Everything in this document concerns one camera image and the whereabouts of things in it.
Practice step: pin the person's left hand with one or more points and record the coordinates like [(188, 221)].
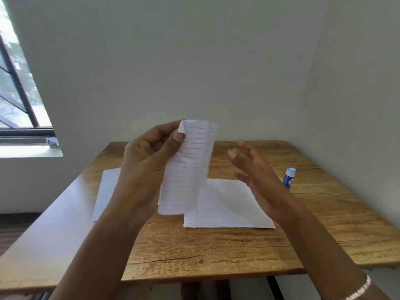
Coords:
[(140, 165)]

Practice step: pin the person's right hand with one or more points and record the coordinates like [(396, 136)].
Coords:
[(265, 184)]

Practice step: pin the person's right thumb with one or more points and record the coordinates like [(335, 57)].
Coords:
[(243, 176)]

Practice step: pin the person's left thumb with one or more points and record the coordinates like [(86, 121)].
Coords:
[(175, 146)]

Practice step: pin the lined paper strip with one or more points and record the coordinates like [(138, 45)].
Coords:
[(189, 171)]

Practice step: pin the person's right forearm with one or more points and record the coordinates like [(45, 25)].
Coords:
[(318, 253)]

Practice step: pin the person's left forearm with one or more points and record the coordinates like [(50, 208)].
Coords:
[(106, 253)]

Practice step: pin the lined white paper sheet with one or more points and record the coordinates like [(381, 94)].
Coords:
[(228, 206)]

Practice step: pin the blue glue stick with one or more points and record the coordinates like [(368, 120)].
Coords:
[(289, 178)]

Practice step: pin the plain white paper sheet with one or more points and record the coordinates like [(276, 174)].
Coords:
[(106, 193)]

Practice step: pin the person's right leg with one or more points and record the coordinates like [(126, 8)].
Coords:
[(223, 290)]

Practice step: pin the person's leg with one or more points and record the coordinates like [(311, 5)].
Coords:
[(190, 291), (223, 290)]

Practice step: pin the black metal table leg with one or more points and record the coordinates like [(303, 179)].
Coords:
[(275, 289)]

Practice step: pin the metal window latch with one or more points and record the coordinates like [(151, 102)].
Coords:
[(52, 142)]

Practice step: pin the person's left leg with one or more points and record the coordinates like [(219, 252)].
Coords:
[(190, 291)]

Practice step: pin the window with dark frame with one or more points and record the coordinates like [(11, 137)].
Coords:
[(18, 90)]

